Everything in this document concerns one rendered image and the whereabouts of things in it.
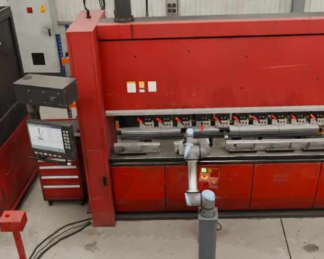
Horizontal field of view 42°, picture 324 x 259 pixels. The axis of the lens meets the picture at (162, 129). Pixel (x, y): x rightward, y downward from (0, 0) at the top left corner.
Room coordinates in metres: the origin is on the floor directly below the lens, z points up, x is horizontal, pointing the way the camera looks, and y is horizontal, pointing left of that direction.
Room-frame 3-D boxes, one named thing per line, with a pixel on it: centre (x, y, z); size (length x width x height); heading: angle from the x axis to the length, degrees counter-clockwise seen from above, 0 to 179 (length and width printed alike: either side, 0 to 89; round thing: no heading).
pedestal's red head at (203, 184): (3.55, -0.47, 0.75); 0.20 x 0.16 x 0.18; 79
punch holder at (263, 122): (3.92, -1.04, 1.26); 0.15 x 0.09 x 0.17; 88
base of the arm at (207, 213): (2.99, -0.39, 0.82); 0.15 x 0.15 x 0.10
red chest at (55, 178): (4.33, 1.22, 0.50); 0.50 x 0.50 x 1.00; 88
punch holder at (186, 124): (3.94, -0.24, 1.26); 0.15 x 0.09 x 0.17; 88
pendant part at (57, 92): (3.44, 1.02, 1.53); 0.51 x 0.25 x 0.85; 71
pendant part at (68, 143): (3.35, 1.00, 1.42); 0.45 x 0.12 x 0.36; 71
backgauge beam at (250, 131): (4.23, -0.68, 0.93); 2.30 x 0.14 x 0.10; 88
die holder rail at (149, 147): (3.96, 0.28, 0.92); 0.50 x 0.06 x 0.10; 88
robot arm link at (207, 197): (2.99, -0.39, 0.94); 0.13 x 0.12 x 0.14; 89
